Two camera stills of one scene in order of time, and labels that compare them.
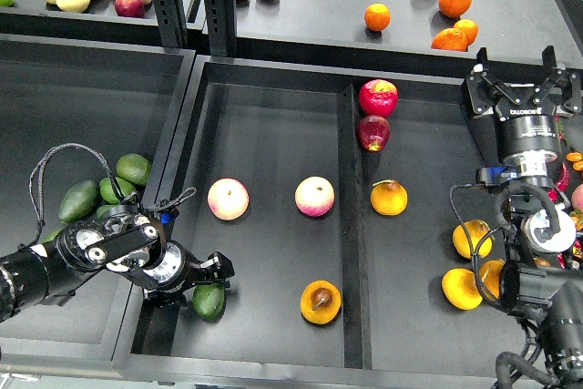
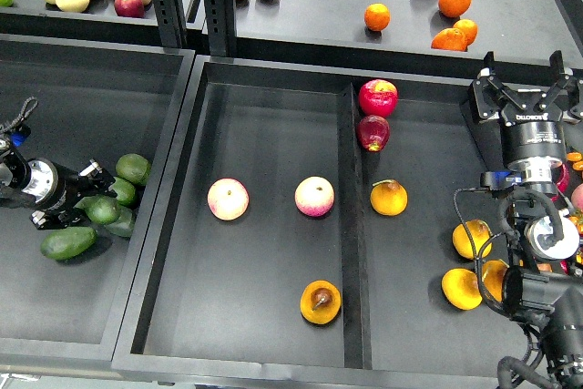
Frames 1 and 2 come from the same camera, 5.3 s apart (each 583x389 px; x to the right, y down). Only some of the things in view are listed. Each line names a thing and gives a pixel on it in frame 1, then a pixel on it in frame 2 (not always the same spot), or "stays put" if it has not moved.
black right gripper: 527,115 stays put
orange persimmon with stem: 321,301 stays put
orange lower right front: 450,39 stays put
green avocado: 209,300 → 101,209
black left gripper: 180,271 → 58,193
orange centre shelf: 377,17 stays put
